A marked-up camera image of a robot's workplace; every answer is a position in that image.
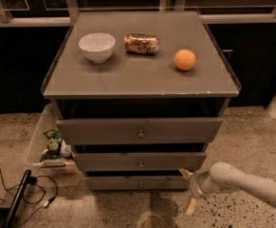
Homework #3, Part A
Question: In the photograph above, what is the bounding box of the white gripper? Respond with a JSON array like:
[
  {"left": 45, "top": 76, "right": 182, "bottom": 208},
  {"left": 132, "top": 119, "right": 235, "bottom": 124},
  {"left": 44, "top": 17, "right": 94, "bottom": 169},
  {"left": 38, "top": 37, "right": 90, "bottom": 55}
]
[{"left": 179, "top": 168, "right": 209, "bottom": 216}]

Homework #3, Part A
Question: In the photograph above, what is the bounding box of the grey bottom drawer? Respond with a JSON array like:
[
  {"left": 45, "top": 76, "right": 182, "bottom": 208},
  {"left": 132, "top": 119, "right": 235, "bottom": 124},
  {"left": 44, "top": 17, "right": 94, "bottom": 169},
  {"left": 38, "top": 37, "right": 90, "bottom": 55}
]
[{"left": 85, "top": 176, "right": 188, "bottom": 190}]

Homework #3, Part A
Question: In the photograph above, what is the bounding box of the grey drawer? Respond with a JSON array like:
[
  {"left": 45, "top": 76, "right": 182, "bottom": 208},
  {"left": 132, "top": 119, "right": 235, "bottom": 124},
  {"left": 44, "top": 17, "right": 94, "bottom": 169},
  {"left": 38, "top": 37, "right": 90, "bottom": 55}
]
[
  {"left": 74, "top": 152, "right": 206, "bottom": 171},
  {"left": 56, "top": 118, "right": 222, "bottom": 145},
  {"left": 85, "top": 176, "right": 188, "bottom": 190}
]

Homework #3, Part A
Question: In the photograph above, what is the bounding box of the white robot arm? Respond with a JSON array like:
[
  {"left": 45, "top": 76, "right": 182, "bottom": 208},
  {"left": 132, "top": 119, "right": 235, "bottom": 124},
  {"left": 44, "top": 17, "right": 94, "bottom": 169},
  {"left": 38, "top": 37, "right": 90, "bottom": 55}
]
[{"left": 179, "top": 161, "right": 276, "bottom": 216}]

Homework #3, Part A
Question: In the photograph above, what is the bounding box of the grey middle drawer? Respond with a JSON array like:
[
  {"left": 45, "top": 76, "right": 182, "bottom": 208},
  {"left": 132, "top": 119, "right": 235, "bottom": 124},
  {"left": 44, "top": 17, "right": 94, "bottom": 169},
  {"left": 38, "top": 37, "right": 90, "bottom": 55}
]
[{"left": 74, "top": 152, "right": 206, "bottom": 171}]

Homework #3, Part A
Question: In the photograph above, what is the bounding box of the grey top drawer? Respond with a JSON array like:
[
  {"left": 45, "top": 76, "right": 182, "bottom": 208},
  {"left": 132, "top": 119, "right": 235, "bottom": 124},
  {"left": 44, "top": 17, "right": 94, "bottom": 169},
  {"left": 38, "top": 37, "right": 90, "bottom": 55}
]
[{"left": 56, "top": 118, "right": 222, "bottom": 145}]

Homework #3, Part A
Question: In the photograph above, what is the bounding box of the grey drawer cabinet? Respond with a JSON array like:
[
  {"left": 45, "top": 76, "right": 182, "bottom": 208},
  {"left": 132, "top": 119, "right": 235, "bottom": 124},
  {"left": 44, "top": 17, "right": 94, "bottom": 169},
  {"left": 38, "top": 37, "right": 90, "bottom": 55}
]
[{"left": 42, "top": 17, "right": 240, "bottom": 178}]

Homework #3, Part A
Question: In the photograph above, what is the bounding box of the orange fruit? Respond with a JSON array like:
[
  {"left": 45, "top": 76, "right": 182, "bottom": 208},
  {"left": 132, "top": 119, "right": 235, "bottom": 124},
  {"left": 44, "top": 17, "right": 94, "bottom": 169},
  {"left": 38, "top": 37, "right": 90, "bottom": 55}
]
[{"left": 174, "top": 49, "right": 196, "bottom": 71}]

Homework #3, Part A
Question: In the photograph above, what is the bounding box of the crushed gold drink can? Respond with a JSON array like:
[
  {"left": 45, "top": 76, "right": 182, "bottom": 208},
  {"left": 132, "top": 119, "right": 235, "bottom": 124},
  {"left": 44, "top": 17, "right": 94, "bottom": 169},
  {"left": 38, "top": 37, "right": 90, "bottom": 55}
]
[{"left": 124, "top": 33, "right": 158, "bottom": 55}]

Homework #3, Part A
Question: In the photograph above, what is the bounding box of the clear plastic storage bin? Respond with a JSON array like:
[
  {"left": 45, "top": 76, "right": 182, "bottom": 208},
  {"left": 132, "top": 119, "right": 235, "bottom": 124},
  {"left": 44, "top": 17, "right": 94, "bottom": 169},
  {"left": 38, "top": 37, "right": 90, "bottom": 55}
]
[{"left": 25, "top": 104, "right": 78, "bottom": 175}]

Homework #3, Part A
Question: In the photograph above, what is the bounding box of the black flat bar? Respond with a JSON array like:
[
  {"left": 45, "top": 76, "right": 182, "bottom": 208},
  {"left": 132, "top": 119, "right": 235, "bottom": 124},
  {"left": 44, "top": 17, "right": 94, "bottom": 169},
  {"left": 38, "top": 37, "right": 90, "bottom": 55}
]
[{"left": 2, "top": 170, "right": 31, "bottom": 228}]

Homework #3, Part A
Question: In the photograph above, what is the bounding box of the white ceramic bowl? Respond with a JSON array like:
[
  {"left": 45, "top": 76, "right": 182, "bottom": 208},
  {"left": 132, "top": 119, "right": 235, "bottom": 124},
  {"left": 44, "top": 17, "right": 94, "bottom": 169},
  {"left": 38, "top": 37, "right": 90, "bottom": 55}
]
[{"left": 79, "top": 32, "right": 116, "bottom": 64}]

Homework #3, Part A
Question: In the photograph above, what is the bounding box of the black cable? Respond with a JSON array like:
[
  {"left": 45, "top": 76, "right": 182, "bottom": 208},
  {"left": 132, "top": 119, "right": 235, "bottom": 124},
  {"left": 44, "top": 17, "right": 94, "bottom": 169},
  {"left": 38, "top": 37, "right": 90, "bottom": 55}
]
[{"left": 0, "top": 164, "right": 59, "bottom": 228}]

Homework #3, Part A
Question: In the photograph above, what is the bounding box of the metal railing frame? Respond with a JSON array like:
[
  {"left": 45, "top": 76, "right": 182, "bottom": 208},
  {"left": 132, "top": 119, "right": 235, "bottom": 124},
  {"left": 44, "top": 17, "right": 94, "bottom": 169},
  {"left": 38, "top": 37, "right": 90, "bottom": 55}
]
[{"left": 0, "top": 0, "right": 276, "bottom": 28}]

